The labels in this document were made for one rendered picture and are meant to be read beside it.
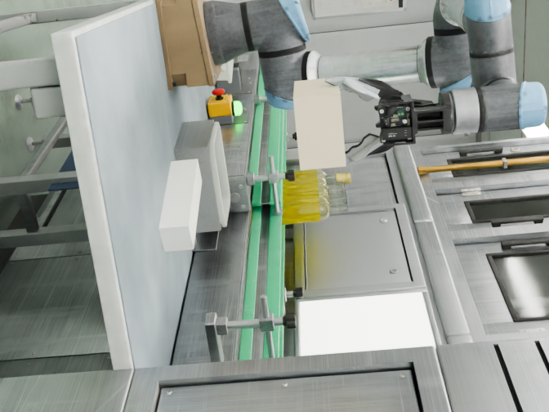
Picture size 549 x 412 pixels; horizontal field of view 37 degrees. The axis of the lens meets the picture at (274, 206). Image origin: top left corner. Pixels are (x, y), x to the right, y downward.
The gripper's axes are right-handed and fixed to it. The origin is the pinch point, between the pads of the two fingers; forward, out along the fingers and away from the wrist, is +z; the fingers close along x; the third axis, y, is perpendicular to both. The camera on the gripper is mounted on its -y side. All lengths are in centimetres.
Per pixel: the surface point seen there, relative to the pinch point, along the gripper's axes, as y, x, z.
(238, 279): -33, 42, 23
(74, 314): -59, 59, 72
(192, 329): -16, 45, 32
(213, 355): -1, 43, 25
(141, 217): -2.3, 15.2, 35.2
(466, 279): -62, 59, -32
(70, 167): -87, 26, 75
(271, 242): -52, 41, 17
